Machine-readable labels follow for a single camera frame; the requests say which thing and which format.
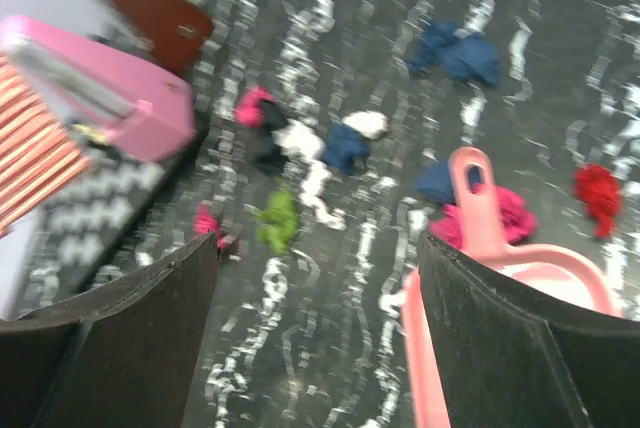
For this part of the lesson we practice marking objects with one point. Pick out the blue paper scrap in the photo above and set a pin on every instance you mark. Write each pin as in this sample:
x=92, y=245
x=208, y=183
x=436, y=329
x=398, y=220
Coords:
x=435, y=183
x=350, y=139
x=464, y=58

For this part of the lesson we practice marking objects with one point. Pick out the blue paper scrap top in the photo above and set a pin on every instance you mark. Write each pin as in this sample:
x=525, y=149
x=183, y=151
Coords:
x=464, y=58

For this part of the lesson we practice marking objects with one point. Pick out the green paper scrap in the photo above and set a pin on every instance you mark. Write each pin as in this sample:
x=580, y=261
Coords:
x=278, y=223

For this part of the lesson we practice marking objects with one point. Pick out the brown metronome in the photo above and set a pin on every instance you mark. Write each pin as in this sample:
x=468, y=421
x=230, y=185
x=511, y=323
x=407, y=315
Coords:
x=174, y=29

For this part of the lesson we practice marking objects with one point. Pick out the white paper scrap centre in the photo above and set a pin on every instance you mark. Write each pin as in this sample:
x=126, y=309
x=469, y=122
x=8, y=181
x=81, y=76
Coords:
x=299, y=140

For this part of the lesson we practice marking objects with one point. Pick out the dark navy scrap centre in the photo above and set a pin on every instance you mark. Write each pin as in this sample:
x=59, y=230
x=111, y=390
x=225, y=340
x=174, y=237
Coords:
x=268, y=156

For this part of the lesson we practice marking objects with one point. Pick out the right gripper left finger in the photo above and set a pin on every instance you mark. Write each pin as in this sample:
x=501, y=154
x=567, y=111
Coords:
x=121, y=355

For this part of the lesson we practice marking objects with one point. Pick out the pink plastic dustpan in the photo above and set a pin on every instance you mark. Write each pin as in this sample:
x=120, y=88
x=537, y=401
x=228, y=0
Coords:
x=555, y=271

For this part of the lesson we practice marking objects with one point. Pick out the pink metronome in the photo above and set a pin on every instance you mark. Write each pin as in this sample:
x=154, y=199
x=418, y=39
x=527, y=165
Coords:
x=143, y=110

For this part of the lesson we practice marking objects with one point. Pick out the magenta paper scrap right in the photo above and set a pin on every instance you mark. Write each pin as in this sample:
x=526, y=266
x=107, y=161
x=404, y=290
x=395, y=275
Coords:
x=518, y=222

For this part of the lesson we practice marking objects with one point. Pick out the pink hand brush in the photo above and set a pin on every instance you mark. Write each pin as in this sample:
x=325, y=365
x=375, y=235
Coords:
x=38, y=156

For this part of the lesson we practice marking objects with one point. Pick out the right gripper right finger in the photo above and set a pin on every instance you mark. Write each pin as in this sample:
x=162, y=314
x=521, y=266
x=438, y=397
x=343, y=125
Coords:
x=511, y=356

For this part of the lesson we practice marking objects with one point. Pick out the red paper scrap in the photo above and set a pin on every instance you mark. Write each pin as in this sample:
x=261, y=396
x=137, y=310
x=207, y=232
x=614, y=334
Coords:
x=597, y=188

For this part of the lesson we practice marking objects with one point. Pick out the magenta paper scrap upper left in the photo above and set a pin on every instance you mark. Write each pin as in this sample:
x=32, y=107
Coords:
x=248, y=111

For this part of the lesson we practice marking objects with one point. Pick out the black white chessboard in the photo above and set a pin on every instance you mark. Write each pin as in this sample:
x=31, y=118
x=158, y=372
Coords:
x=84, y=224

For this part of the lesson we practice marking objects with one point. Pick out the blue paper scrap centre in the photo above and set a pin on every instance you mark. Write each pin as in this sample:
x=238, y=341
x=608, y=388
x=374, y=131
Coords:
x=350, y=139

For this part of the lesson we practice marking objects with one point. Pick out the magenta paper scrap lower left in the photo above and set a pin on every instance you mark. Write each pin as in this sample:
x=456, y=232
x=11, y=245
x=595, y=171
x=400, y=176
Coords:
x=205, y=222

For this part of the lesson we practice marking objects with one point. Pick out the magenta paper scrap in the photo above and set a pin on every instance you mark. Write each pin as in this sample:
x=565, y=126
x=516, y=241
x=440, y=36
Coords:
x=205, y=222
x=248, y=111
x=518, y=222

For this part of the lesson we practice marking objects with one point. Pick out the blue paper scrap right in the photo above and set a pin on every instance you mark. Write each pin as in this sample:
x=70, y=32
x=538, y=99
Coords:
x=435, y=183

